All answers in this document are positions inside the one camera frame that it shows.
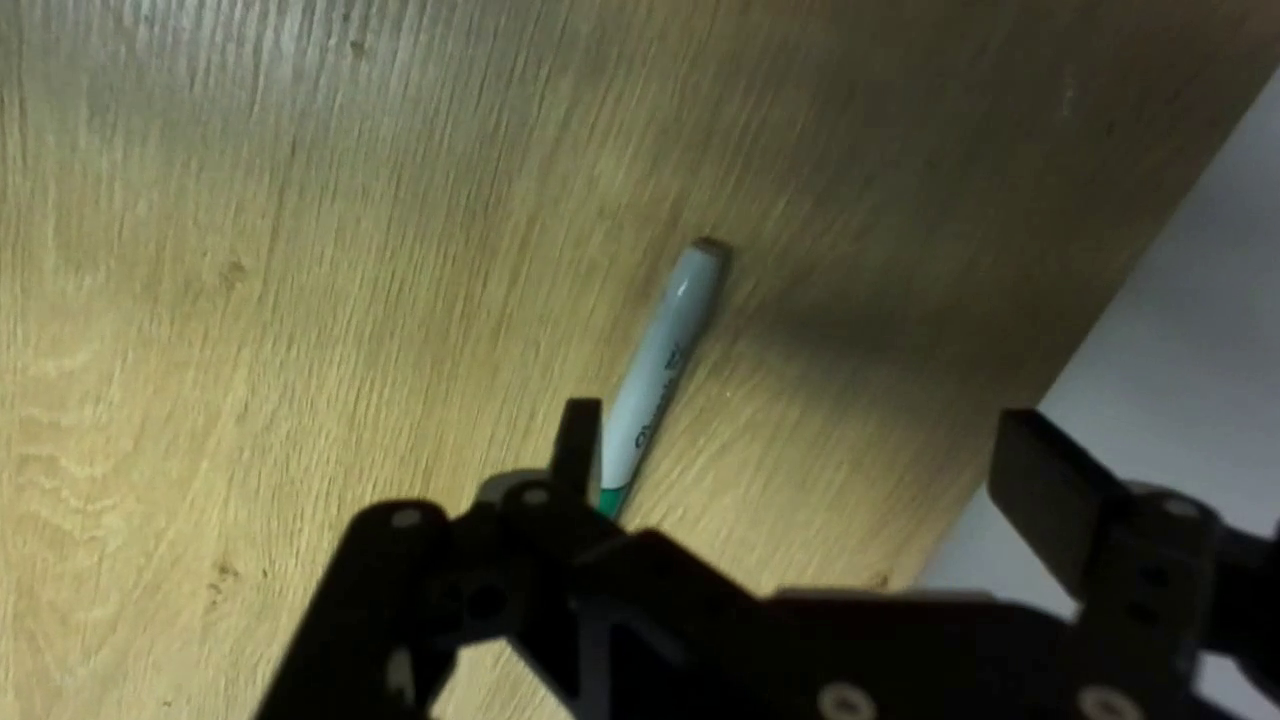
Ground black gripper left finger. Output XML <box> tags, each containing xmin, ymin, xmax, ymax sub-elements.
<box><xmin>256</xmin><ymin>395</ymin><xmax>913</xmax><ymax>720</ymax></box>

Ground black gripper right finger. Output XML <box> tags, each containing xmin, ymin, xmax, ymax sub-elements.
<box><xmin>986</xmin><ymin>408</ymin><xmax>1280</xmax><ymax>720</ymax></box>

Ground white marker with green cap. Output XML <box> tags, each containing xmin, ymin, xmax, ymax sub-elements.
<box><xmin>590</xmin><ymin>237</ymin><xmax>736</xmax><ymax>528</ymax></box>

